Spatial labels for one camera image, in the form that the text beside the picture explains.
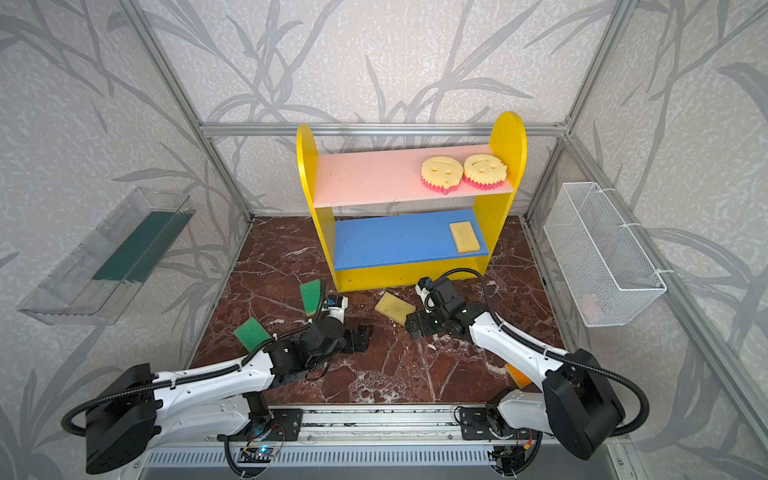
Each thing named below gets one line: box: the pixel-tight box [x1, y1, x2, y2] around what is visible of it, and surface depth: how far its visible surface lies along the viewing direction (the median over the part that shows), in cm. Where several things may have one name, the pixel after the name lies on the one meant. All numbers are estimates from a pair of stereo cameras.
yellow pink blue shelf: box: [296, 112, 528, 293], surface depth 91 cm
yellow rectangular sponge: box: [449, 221, 481, 254], surface depth 95 cm
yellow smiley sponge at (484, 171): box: [462, 154, 508, 191], surface depth 72 cm
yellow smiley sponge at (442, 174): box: [421, 156, 464, 195], surface depth 72 cm
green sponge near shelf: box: [300, 279, 321, 316], surface depth 99 cm
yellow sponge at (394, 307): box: [374, 292, 417, 326], surface depth 95 cm
